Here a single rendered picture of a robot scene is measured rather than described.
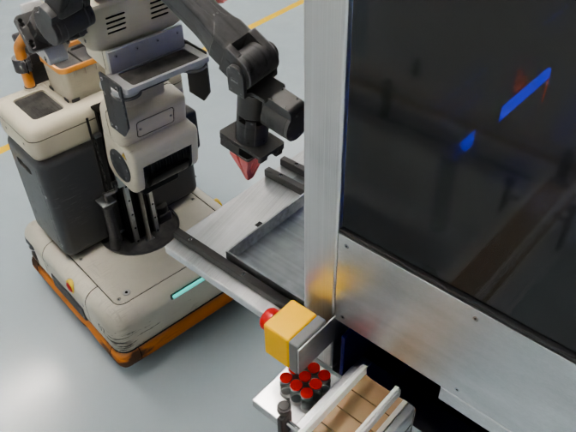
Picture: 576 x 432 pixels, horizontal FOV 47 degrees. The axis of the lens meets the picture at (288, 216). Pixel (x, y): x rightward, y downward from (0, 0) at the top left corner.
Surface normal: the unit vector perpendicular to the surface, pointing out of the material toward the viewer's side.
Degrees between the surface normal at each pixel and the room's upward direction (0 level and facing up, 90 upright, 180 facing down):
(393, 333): 90
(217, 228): 0
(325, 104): 90
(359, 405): 0
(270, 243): 0
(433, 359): 90
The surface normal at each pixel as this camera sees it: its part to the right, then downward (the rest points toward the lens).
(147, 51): 0.67, 0.48
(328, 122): -0.66, 0.50
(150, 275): -0.02, -0.76
